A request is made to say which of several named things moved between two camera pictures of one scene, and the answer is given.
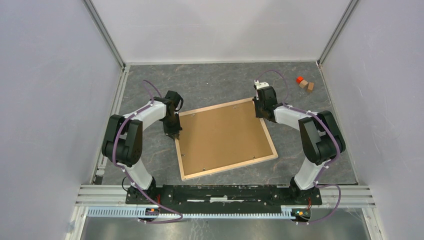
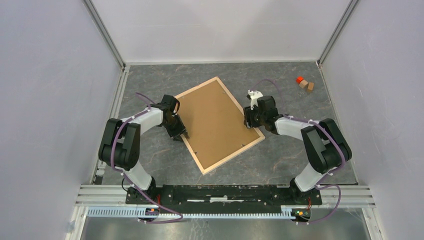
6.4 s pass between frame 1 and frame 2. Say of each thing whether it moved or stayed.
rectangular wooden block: stayed
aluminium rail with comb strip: stayed
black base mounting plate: stayed
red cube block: stayed
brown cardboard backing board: moved
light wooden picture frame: moved
